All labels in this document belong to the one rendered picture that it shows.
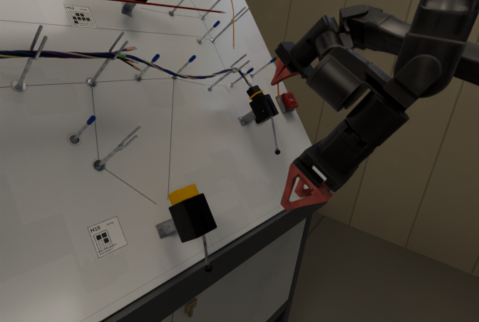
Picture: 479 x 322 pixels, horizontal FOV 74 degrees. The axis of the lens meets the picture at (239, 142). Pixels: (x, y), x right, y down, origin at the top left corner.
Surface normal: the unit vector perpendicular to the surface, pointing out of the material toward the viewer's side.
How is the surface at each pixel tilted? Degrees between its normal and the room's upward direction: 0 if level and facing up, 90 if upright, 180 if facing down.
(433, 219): 90
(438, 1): 77
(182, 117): 50
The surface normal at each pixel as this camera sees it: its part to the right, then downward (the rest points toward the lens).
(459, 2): -0.44, 0.01
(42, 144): 0.66, -0.38
